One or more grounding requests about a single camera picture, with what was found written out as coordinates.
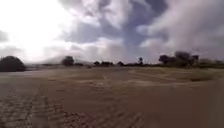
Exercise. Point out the distant row of trees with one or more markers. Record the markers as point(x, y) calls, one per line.
point(106, 63)

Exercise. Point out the dry grass field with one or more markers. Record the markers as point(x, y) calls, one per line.
point(186, 74)

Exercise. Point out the tall thin tree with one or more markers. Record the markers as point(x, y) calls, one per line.
point(140, 60)

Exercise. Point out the cluster of large trees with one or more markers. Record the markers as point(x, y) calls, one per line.
point(180, 59)

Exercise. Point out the large dark bush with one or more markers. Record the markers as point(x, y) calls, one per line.
point(11, 64)

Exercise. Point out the brown dirt ground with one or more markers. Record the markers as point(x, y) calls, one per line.
point(113, 103)

